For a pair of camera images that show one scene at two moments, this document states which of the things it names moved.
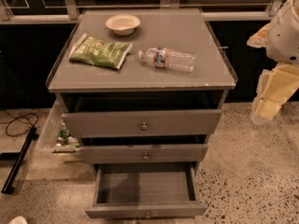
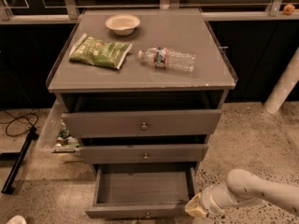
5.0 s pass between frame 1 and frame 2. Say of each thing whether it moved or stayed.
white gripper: moved
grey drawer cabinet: stayed
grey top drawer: stayed
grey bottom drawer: stayed
